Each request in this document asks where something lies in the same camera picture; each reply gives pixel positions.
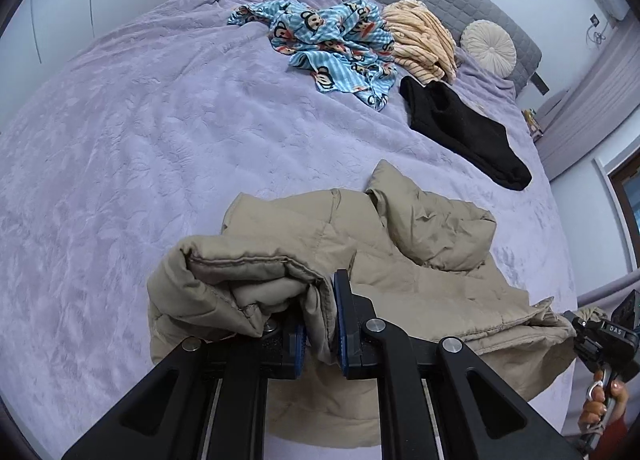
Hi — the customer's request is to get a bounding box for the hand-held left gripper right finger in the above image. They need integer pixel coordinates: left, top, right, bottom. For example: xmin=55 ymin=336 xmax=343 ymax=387
xmin=333 ymin=269 xmax=586 ymax=460

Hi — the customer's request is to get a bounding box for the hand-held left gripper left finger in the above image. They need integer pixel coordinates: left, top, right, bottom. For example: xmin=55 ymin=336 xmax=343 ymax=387
xmin=62 ymin=317 xmax=307 ymax=460

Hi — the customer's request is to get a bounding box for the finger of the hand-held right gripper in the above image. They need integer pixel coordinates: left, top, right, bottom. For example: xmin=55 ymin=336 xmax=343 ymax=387
xmin=562 ymin=310 xmax=583 ymax=341

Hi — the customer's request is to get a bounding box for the beige puffer jacket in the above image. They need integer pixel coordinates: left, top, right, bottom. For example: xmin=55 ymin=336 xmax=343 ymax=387
xmin=146 ymin=159 xmax=578 ymax=447

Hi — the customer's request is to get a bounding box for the person's right forearm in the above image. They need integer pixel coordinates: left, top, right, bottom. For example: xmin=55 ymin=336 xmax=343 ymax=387
xmin=582 ymin=415 xmax=640 ymax=460

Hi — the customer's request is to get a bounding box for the person's right hand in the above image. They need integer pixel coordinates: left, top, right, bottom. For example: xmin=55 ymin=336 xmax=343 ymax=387
xmin=580 ymin=380 xmax=629 ymax=433

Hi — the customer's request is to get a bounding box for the clutter on nightstand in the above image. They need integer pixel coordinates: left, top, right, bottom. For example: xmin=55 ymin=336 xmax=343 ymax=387
xmin=522 ymin=108 xmax=544 ymax=141

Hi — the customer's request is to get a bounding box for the grey curtain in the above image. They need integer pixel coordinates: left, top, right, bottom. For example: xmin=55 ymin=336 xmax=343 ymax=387
xmin=537 ymin=30 xmax=640 ymax=181

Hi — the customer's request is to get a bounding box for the black folded garment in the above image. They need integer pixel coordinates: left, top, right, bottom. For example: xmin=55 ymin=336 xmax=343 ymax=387
xmin=400 ymin=75 xmax=532 ymax=192

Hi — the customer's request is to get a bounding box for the purple fleece blanket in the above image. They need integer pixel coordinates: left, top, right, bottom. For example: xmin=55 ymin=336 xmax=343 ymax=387
xmin=0 ymin=0 xmax=578 ymax=446

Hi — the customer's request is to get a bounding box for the blue monkey print cloth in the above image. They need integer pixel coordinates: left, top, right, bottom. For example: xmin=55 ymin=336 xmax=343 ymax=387
xmin=227 ymin=0 xmax=398 ymax=112

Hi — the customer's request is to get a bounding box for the round cream cushion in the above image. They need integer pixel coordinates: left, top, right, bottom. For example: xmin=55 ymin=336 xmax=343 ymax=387
xmin=460 ymin=19 xmax=517 ymax=78

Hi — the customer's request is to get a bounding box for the beige striped fleece garment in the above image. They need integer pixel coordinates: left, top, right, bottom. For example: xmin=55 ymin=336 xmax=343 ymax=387
xmin=382 ymin=0 xmax=458 ymax=86

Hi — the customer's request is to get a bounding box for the window frame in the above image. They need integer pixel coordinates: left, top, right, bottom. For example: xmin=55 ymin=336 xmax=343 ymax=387
xmin=595 ymin=150 xmax=640 ymax=271

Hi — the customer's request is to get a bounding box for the wall socket with cable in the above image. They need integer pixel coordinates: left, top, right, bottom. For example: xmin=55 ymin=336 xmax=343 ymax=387
xmin=585 ymin=14 xmax=614 ymax=46

